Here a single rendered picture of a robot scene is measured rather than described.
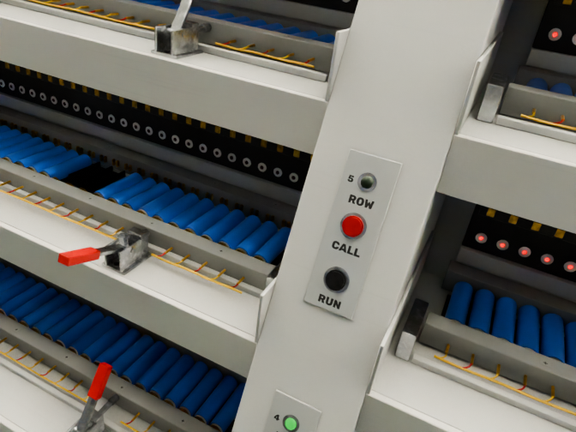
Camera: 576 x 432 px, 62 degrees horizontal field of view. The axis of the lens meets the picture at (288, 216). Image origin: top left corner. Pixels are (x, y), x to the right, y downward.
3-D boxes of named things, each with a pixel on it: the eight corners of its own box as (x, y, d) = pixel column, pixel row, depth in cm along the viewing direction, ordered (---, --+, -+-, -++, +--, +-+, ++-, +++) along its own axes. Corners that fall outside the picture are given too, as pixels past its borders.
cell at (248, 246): (277, 237, 53) (247, 267, 48) (262, 232, 54) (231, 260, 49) (279, 223, 52) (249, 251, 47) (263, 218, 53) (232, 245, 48)
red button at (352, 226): (358, 240, 35) (365, 219, 35) (339, 233, 36) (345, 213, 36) (362, 238, 36) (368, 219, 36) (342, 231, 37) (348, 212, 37)
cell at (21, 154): (57, 156, 64) (13, 172, 59) (46, 152, 64) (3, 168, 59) (55, 142, 63) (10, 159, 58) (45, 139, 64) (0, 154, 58)
